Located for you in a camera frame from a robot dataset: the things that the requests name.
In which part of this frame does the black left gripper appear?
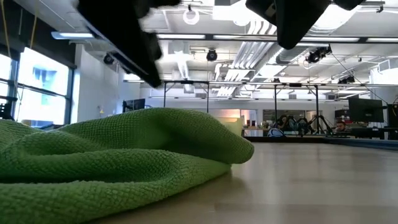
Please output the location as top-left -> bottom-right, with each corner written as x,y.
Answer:
77,0 -> 183,88

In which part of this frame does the dark green microfiber towel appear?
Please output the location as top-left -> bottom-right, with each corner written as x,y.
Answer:
0,108 -> 255,224

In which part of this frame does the yellow translucent plastic basket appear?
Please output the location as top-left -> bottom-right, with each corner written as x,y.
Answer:
217,117 -> 244,137

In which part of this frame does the black ceiling equipment cluster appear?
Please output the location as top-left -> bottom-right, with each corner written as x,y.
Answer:
306,45 -> 333,64

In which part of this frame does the ceiling light fixture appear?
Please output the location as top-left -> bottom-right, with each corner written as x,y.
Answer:
51,30 -> 95,40

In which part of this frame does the small black monitor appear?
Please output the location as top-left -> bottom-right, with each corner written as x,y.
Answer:
123,98 -> 146,113

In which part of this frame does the large window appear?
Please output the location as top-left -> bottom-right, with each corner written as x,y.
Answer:
0,46 -> 75,128

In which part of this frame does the large black monitor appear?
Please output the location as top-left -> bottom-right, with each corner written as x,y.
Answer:
348,98 -> 385,123

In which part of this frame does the person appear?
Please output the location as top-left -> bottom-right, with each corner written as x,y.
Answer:
335,120 -> 348,134

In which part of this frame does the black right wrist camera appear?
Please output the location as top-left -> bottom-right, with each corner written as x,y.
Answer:
245,0 -> 277,26

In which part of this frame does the black background station frame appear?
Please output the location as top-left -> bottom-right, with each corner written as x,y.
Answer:
273,83 -> 320,134
163,80 -> 211,114

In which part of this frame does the white ring lamp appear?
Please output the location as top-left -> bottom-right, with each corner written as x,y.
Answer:
182,8 -> 200,26

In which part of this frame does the black metal table frame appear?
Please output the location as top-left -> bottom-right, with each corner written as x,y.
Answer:
242,136 -> 398,152

